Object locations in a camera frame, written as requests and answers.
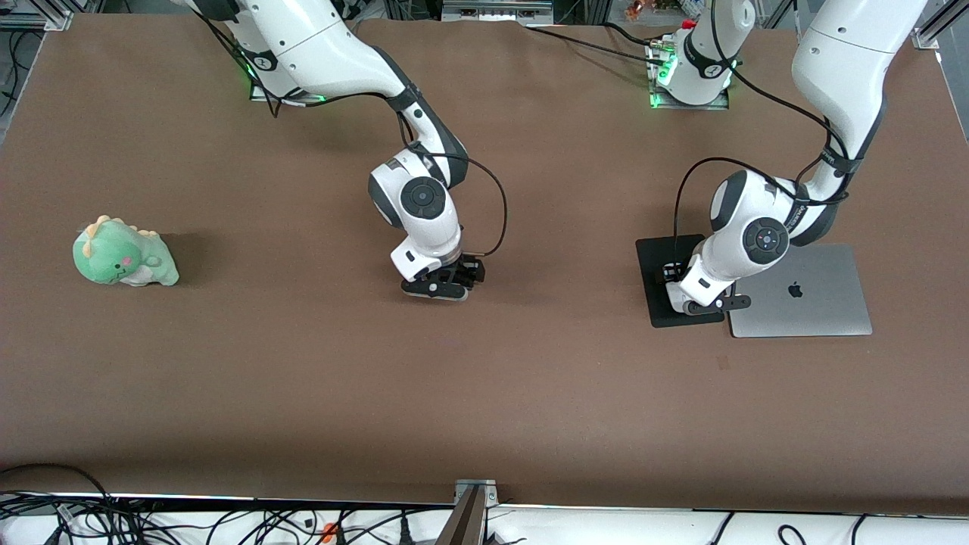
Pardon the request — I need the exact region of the black table power cable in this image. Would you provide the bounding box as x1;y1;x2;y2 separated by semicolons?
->
522;23;667;65

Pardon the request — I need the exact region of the green dinosaur plush toy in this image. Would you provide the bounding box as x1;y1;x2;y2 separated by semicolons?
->
72;215;181;288

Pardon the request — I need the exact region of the metal table edge bracket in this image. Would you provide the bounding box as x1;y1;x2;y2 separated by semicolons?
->
454;479;498;506

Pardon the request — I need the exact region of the silver equipment box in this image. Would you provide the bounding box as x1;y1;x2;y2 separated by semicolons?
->
441;0;555;25

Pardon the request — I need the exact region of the black mouse pad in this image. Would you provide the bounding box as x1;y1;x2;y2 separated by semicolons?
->
634;234;726;329

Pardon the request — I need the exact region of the dark support beam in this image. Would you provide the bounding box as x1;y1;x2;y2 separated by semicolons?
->
435;486;487;545

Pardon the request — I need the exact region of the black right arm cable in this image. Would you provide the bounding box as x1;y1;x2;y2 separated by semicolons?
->
394;91;508;258

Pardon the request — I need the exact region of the black looped floor cable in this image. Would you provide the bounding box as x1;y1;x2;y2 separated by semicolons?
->
0;463;114;523

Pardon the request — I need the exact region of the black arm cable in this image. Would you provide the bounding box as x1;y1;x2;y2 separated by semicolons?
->
672;0;852;269
394;91;508;258

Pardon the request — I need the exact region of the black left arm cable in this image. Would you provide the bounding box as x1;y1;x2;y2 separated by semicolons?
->
672;0;852;269

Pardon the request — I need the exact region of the silver closed laptop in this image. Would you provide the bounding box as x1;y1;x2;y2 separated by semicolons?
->
717;243;874;338

